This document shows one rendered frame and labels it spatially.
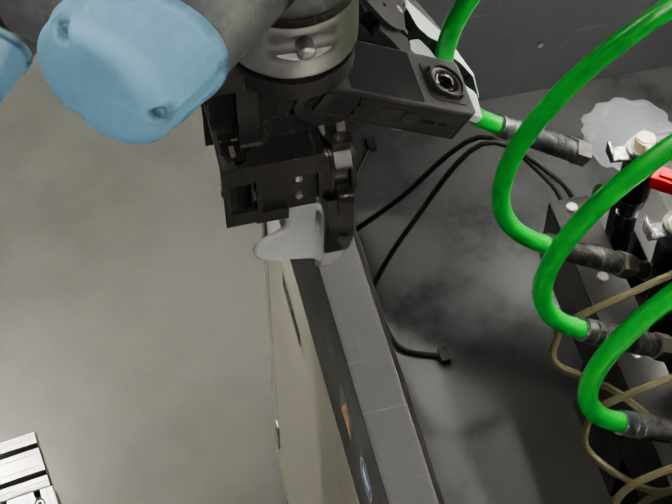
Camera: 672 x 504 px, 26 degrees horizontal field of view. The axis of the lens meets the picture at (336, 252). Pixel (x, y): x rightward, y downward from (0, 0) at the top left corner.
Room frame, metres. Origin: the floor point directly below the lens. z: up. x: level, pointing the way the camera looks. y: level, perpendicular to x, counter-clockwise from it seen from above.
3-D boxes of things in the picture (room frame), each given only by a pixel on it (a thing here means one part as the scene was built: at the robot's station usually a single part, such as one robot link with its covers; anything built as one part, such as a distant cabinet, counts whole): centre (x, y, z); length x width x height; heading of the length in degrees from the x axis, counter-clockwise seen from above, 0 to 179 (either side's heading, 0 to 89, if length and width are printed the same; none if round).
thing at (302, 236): (0.57, 0.02, 1.24); 0.06 x 0.03 x 0.09; 104
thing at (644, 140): (0.77, -0.25, 1.09); 0.02 x 0.02 x 0.03
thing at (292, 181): (0.58, 0.03, 1.35); 0.09 x 0.08 x 0.12; 104
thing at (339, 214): (0.56, 0.00, 1.29); 0.05 x 0.02 x 0.09; 14
